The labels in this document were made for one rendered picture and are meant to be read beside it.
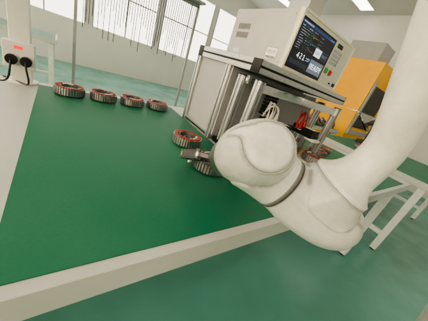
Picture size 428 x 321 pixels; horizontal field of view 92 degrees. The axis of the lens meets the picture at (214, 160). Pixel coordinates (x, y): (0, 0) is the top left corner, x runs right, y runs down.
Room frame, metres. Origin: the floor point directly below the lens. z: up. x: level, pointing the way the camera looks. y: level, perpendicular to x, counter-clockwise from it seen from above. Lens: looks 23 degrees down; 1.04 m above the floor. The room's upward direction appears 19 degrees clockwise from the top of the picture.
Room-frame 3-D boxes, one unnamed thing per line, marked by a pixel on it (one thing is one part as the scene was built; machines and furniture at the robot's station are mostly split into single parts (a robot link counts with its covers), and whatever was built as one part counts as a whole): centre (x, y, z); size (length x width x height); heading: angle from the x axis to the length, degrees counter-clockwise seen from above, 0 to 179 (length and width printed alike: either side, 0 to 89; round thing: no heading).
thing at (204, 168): (0.61, 0.01, 0.77); 0.11 x 0.11 x 0.04
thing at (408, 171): (2.63, -2.03, 0.38); 1.85 x 1.10 x 0.75; 131
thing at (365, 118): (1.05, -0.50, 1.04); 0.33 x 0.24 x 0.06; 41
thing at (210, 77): (1.02, 0.14, 0.91); 0.28 x 0.03 x 0.32; 41
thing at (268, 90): (1.00, -0.30, 1.03); 0.62 x 0.01 x 0.03; 131
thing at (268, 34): (1.18, -0.16, 1.22); 0.44 x 0.39 x 0.20; 131
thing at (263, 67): (1.17, -0.15, 1.09); 0.68 x 0.44 x 0.05; 131
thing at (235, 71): (1.12, -0.20, 0.92); 0.66 x 0.01 x 0.30; 131
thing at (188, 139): (0.75, 0.13, 0.77); 0.11 x 0.11 x 0.04
